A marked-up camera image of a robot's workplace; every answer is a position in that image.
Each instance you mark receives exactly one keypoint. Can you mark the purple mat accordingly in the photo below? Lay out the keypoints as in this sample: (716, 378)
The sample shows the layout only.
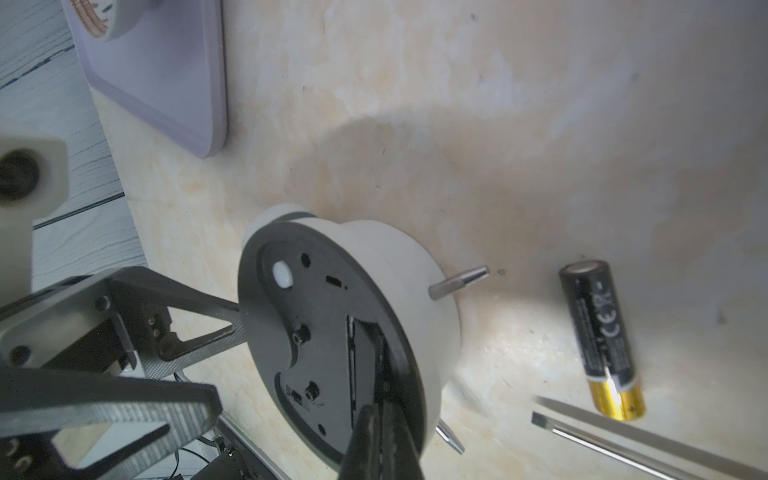
(168, 71)

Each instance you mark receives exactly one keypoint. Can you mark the black round alarm clock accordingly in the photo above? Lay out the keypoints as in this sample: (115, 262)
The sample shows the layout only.
(340, 317)

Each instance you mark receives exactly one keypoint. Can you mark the patterned bowl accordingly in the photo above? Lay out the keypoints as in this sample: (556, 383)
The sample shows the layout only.
(106, 20)

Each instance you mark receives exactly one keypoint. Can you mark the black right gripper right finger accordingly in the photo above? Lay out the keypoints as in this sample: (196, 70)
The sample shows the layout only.
(399, 456)

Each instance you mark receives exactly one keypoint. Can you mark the black gold AA battery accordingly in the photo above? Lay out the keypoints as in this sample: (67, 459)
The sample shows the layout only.
(602, 339)

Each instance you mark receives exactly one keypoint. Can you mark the small screwdriver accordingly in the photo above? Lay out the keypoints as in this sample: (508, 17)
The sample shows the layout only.
(644, 451)

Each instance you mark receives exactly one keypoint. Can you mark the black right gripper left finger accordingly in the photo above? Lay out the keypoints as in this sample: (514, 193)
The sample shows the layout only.
(362, 458)

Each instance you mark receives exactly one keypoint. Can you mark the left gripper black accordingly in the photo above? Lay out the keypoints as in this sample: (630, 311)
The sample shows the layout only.
(118, 323)

